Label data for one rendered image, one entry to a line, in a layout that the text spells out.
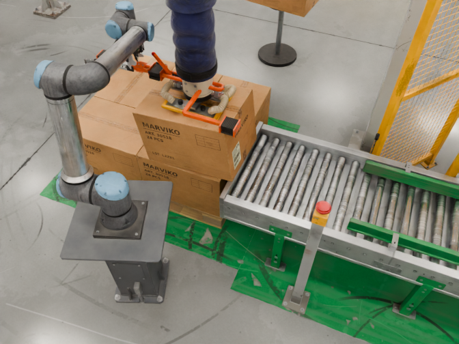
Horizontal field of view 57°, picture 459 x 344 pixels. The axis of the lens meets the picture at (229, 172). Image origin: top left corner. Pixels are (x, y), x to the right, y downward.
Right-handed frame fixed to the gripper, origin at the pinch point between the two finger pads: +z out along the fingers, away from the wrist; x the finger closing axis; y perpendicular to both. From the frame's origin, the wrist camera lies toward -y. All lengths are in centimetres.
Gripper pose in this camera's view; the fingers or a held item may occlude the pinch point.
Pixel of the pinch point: (132, 63)
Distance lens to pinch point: 256.9
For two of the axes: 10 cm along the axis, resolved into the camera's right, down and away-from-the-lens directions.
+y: 9.2, 3.0, -2.5
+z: 0.0, 6.4, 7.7
